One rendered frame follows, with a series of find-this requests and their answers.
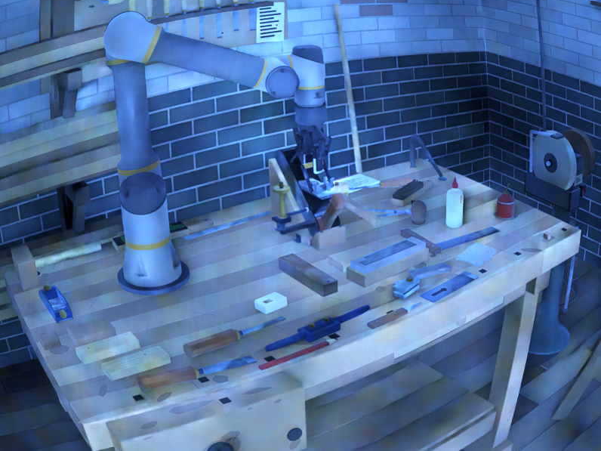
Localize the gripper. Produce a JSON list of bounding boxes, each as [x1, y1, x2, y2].
[[291, 103, 334, 175]]

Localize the silver lever cap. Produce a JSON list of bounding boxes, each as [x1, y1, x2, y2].
[[304, 157, 347, 198]]

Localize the silver metal plane part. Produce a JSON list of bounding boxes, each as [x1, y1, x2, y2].
[[393, 262, 453, 299]]

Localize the steel plane blade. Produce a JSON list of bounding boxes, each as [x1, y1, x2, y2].
[[419, 272, 480, 302]]

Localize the small blue block plane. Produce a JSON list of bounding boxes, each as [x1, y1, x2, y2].
[[39, 286, 75, 323]]

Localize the light wooden leaning board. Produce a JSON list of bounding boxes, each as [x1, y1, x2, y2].
[[267, 157, 307, 237]]

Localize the white printed paper sheet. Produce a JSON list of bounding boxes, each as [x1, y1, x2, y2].
[[334, 172, 382, 193]]

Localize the long wooden stick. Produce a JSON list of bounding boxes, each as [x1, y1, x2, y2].
[[334, 4, 363, 175]]

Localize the light wooden bench hook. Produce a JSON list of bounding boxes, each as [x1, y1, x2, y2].
[[346, 195, 405, 228]]

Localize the small light wooden block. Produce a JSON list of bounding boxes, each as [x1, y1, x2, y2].
[[310, 226, 347, 251]]

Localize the blue steel scraper tool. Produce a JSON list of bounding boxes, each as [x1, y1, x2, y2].
[[368, 206, 415, 219]]

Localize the dark metal holdfast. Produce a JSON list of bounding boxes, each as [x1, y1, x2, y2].
[[408, 134, 445, 181]]

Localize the wooden bristle brush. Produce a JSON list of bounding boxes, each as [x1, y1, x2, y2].
[[390, 180, 424, 207]]

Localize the long steel ruler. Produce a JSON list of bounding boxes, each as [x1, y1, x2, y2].
[[182, 216, 274, 242]]

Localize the dark brown wooden block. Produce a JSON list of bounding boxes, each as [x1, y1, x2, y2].
[[278, 253, 340, 298]]

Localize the white printed notice sheet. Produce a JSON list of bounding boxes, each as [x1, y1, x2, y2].
[[255, 2, 287, 45]]

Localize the sharpening stone in wooden box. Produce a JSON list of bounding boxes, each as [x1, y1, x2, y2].
[[346, 237, 430, 288]]

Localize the white glue bottle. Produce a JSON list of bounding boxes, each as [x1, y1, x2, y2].
[[445, 176, 465, 230]]

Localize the white rectangular block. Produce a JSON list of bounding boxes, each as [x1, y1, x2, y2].
[[254, 292, 288, 314]]

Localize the try square with brown stock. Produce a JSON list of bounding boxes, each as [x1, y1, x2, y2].
[[399, 226, 501, 257]]

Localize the blue spokeshave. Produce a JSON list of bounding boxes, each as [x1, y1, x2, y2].
[[264, 304, 371, 353]]

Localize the white cloth square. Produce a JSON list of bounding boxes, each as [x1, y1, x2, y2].
[[455, 243, 499, 268]]

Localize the red oil can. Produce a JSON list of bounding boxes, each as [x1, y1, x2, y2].
[[496, 184, 517, 220]]

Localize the red pencil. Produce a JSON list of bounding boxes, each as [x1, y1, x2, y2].
[[257, 338, 340, 371]]

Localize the grey bench grinder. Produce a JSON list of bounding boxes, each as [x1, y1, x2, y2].
[[524, 128, 596, 212]]

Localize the wooden lumber shelf unit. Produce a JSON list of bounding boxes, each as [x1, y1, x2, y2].
[[0, 0, 124, 235]]

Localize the pale wooden block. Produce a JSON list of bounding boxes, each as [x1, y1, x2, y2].
[[74, 332, 141, 365], [100, 345, 171, 381]]

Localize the tan wooden block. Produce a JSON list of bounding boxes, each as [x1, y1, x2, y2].
[[66, 318, 117, 348]]

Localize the wooden bench vise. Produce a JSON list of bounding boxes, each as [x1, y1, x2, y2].
[[106, 378, 307, 451]]

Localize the wooden mallet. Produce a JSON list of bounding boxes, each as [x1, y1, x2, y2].
[[11, 242, 103, 289]]

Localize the leaning wooden planks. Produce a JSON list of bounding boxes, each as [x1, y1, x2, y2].
[[550, 345, 601, 424]]

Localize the blue clamp with yellow handle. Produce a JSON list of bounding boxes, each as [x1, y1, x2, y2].
[[271, 181, 315, 245]]

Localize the brown wooden plane handle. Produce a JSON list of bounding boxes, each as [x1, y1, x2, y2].
[[318, 193, 347, 233]]

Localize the wooden wall tool board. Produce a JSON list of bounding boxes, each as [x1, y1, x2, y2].
[[72, 0, 288, 47]]

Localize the dark round base plate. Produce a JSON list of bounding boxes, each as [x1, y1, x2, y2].
[[116, 261, 192, 297]]

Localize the brown handled chisel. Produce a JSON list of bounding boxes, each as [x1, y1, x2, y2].
[[182, 316, 287, 359], [137, 356, 258, 391]]

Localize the dark hanging cable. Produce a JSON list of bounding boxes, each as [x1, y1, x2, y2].
[[534, 0, 549, 131]]

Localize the dark grinder pedestal stand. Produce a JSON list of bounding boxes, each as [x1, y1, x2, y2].
[[529, 205, 572, 356]]

